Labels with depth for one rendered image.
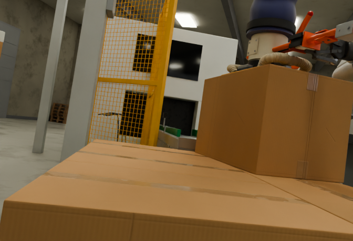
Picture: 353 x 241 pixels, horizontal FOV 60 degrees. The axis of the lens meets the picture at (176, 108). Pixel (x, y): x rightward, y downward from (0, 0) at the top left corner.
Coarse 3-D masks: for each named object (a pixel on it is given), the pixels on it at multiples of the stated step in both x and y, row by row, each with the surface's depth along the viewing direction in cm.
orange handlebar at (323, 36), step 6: (324, 30) 108; (330, 30) 105; (312, 36) 113; (318, 36) 110; (324, 36) 107; (330, 36) 110; (318, 42) 116; (324, 42) 112; (330, 42) 111; (276, 48) 133; (282, 48) 130; (294, 66) 163
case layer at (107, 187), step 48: (96, 144) 132; (48, 192) 49; (96, 192) 53; (144, 192) 58; (192, 192) 64; (240, 192) 71; (288, 192) 81; (336, 192) 93; (0, 240) 42; (48, 240) 43; (96, 240) 44; (144, 240) 45; (192, 240) 46; (240, 240) 47; (288, 240) 49; (336, 240) 50
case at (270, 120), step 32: (224, 96) 140; (256, 96) 114; (288, 96) 111; (320, 96) 116; (352, 96) 120; (224, 128) 135; (256, 128) 111; (288, 128) 111; (320, 128) 116; (224, 160) 130; (256, 160) 108; (288, 160) 111; (320, 160) 116
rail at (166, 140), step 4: (160, 132) 272; (160, 136) 268; (164, 136) 238; (168, 136) 217; (172, 136) 206; (160, 140) 263; (164, 140) 234; (168, 140) 214; (172, 140) 195; (176, 140) 179; (160, 144) 258; (164, 144) 231; (168, 144) 211; (172, 144) 192; (176, 144) 177; (172, 148) 190; (176, 148) 175
